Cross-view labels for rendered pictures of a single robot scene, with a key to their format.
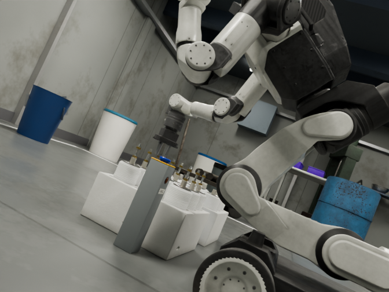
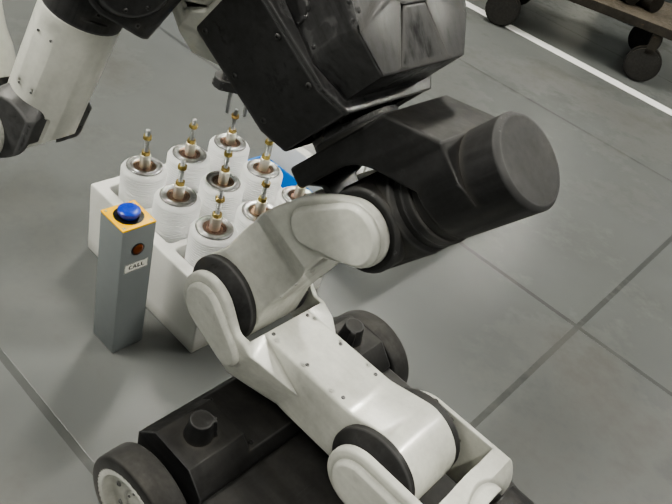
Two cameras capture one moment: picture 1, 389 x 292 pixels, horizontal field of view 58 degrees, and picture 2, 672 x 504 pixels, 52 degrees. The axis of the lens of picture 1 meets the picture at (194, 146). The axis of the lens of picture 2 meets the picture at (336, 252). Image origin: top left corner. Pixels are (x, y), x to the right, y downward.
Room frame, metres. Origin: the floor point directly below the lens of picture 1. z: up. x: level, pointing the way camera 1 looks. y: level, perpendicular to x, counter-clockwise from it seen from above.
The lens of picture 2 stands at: (0.37, -0.52, 1.10)
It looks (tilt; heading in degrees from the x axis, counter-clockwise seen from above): 37 degrees down; 14
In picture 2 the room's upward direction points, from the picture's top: 18 degrees clockwise
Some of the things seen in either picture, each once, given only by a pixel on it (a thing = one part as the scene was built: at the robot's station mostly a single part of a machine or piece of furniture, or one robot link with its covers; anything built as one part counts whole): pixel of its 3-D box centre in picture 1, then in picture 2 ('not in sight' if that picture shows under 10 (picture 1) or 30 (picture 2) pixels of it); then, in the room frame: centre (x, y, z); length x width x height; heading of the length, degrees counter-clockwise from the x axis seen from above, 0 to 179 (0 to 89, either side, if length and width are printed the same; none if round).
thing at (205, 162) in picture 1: (205, 175); not in sight; (6.37, -0.39, 0.33); 0.57 x 0.55 x 0.67; 73
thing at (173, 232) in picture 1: (150, 213); (212, 239); (1.50, 0.06, 0.09); 0.39 x 0.39 x 0.18; 72
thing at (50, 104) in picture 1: (44, 114); not in sight; (3.41, 1.45, 0.25); 0.43 x 0.40 x 0.51; 168
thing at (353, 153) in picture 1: (334, 179); not in sight; (7.22, -2.93, 1.32); 0.86 x 0.69 x 2.65; 163
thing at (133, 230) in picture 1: (145, 205); (122, 280); (1.20, 0.07, 0.16); 0.07 x 0.07 x 0.31; 72
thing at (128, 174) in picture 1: (121, 185); (140, 200); (1.43, 0.20, 0.16); 0.10 x 0.10 x 0.18
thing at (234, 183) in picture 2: not in sight; (223, 181); (1.50, 0.06, 0.25); 0.08 x 0.08 x 0.01
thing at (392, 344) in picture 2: not in sight; (363, 358); (1.38, -0.39, 0.10); 0.20 x 0.05 x 0.20; 73
